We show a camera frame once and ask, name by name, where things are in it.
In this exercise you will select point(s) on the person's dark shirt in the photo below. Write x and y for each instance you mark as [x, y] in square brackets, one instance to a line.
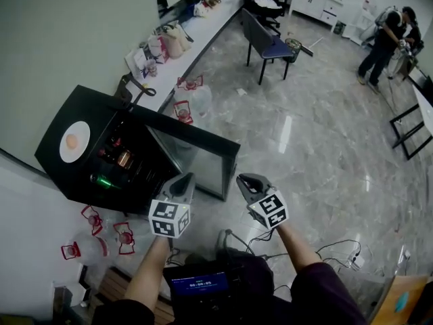
[321, 300]

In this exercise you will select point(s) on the brown egg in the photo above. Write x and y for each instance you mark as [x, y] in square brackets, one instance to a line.
[72, 141]

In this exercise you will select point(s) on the person's shoe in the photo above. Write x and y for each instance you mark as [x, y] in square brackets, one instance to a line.
[194, 259]
[224, 239]

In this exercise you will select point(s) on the clear plastic drink cup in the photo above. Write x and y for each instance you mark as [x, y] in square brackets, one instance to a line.
[151, 68]

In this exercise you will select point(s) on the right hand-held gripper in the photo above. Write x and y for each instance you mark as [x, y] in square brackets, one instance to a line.
[269, 210]

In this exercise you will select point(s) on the white round plate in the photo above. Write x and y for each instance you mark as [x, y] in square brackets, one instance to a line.
[79, 130]

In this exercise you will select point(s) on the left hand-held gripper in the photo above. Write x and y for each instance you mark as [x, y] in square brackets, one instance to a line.
[169, 218]

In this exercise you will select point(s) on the dark cola bottle red label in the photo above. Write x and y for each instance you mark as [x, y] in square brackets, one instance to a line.
[105, 155]
[116, 142]

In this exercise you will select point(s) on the green drink can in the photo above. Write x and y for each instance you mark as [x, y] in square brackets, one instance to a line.
[103, 182]

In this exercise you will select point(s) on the white low ledge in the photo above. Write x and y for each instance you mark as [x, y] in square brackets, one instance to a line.
[203, 46]

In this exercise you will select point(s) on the copper drink can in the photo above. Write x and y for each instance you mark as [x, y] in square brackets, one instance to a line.
[124, 158]

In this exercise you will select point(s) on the white plastic bag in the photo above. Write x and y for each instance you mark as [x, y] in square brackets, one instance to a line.
[201, 9]

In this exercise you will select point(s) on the beige tote bag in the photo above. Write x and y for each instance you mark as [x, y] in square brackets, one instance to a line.
[177, 41]

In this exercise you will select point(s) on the person's right forearm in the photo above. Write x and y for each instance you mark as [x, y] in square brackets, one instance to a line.
[297, 249]

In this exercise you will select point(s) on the person's left shoe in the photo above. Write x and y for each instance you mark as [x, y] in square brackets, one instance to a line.
[194, 259]

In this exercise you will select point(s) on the wide white roller blind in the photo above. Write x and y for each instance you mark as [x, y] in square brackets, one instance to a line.
[67, 46]

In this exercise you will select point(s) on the wooden slatted bench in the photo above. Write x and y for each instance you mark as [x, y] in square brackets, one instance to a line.
[116, 284]

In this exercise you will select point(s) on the pink and white paper bag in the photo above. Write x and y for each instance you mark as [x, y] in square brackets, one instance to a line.
[158, 49]

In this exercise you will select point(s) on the black metal table frame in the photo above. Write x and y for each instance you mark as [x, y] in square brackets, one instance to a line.
[411, 127]

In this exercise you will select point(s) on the person's left forearm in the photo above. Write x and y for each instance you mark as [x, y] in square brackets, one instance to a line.
[149, 266]

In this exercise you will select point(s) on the green mesh trash bin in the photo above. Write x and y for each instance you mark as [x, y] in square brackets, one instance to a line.
[293, 47]

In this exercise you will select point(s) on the person's right shoe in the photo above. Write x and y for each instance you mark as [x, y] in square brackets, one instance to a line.
[224, 239]

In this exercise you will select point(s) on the wooden board blue sticker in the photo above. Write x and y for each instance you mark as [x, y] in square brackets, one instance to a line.
[402, 300]

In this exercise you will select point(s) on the white power adapter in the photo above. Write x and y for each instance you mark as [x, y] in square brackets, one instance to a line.
[357, 262]

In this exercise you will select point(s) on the black mini fridge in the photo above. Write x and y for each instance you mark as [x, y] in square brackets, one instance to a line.
[101, 113]

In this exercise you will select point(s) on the black screen device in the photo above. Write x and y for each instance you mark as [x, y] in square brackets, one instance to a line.
[199, 283]

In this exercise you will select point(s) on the black office chair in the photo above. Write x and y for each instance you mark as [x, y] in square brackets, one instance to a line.
[270, 12]

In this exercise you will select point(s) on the white low cabinet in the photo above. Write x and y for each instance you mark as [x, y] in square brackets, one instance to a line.
[314, 2]

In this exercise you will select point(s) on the black handbag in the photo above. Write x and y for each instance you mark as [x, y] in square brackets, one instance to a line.
[126, 88]

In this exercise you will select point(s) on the grey chair blue seat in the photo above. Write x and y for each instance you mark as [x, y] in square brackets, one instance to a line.
[264, 42]

